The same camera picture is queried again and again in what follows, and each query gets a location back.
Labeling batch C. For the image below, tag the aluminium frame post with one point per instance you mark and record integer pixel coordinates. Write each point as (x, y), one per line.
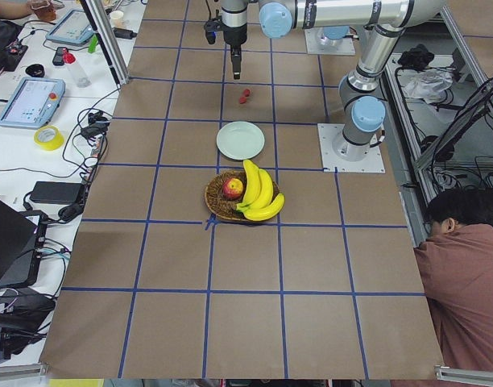
(99, 21)

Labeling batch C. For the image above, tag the black power adapter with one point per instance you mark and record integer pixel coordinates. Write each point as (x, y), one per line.
(54, 192)

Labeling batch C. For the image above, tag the red cap plastic bottle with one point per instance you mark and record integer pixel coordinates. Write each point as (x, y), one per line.
(76, 71)

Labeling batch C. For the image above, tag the black laptop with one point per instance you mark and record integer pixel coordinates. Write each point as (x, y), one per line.
(21, 237)

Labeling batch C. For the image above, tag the brown wicker basket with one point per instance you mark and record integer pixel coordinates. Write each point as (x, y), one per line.
(225, 208)

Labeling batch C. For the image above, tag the yellow banana bunch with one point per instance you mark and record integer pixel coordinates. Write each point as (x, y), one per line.
(259, 203)

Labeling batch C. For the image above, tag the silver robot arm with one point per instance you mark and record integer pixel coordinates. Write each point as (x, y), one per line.
(364, 112)
(389, 18)

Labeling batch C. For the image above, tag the white paper cup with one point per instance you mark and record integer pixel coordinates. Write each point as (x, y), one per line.
(117, 18)

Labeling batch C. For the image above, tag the yellow tape roll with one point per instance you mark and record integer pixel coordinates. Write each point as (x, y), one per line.
(48, 138)

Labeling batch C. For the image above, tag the red apple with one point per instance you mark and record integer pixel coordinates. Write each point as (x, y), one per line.
(232, 188)

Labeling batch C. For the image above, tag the pale green plate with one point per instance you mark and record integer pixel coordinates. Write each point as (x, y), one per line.
(240, 140)

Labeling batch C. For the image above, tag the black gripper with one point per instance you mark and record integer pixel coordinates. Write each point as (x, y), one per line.
(234, 35)

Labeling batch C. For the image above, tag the teach pendant tablet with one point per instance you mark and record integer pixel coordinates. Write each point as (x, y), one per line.
(73, 28)
(33, 103)

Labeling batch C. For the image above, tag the person in brown shirt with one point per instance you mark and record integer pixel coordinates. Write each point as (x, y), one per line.
(456, 269)

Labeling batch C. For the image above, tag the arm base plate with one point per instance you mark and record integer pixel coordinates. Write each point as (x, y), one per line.
(334, 41)
(338, 155)

